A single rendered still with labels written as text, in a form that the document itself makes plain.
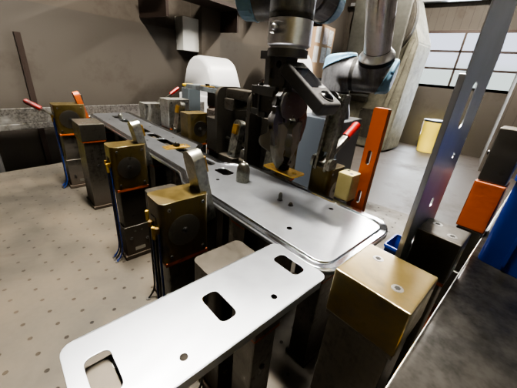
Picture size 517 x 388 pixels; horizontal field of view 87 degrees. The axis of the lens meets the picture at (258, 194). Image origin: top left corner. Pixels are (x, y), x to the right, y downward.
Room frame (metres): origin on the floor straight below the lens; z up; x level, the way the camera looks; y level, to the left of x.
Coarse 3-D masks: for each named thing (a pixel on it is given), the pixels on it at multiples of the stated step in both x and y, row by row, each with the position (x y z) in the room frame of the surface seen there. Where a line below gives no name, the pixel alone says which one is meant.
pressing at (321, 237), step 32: (128, 128) 1.06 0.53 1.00; (160, 128) 1.11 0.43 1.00; (160, 160) 0.73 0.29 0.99; (224, 192) 0.53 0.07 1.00; (256, 192) 0.55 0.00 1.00; (288, 192) 0.56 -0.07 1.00; (256, 224) 0.42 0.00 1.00; (288, 224) 0.42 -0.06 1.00; (320, 224) 0.43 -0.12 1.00; (352, 224) 0.44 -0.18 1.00; (384, 224) 0.45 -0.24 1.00; (320, 256) 0.34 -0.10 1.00
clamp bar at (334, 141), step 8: (336, 96) 0.61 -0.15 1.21; (344, 96) 0.62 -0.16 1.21; (344, 104) 0.62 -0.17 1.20; (336, 112) 0.63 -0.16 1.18; (344, 112) 0.62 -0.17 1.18; (328, 120) 0.63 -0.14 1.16; (336, 120) 0.62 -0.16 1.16; (344, 120) 0.63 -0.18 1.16; (328, 128) 0.64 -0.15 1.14; (336, 128) 0.61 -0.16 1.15; (328, 136) 0.63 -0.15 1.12; (336, 136) 0.61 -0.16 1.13; (320, 144) 0.63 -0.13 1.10; (328, 144) 0.62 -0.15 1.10; (336, 144) 0.62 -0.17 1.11; (320, 152) 0.63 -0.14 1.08; (328, 152) 0.61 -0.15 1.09; (328, 160) 0.60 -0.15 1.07
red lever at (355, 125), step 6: (354, 126) 0.69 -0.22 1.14; (360, 126) 0.70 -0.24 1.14; (348, 132) 0.67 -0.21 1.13; (354, 132) 0.68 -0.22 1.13; (342, 138) 0.67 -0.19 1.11; (348, 138) 0.67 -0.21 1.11; (342, 144) 0.66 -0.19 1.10; (336, 150) 0.64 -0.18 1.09; (324, 156) 0.63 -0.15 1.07; (324, 162) 0.61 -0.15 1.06
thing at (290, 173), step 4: (264, 164) 0.54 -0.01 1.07; (268, 164) 0.54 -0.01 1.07; (272, 164) 0.55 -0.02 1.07; (284, 164) 0.53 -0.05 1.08; (268, 168) 0.53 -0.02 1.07; (272, 168) 0.52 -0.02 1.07; (276, 168) 0.52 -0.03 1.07; (280, 168) 0.52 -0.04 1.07; (284, 168) 0.51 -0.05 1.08; (288, 168) 0.52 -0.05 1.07; (280, 172) 0.50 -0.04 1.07; (284, 172) 0.50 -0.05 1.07; (288, 172) 0.50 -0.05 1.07; (292, 172) 0.51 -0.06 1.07; (296, 172) 0.51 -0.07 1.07; (300, 172) 0.51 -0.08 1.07; (288, 176) 0.49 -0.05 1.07; (292, 176) 0.48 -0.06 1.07; (296, 176) 0.49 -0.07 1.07
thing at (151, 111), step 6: (144, 102) 1.37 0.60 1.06; (150, 102) 1.39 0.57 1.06; (156, 102) 1.41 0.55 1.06; (144, 108) 1.34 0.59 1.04; (150, 108) 1.36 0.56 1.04; (156, 108) 1.38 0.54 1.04; (144, 114) 1.34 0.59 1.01; (150, 114) 1.36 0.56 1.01; (156, 114) 1.38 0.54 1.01; (150, 120) 1.35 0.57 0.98; (156, 120) 1.37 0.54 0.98
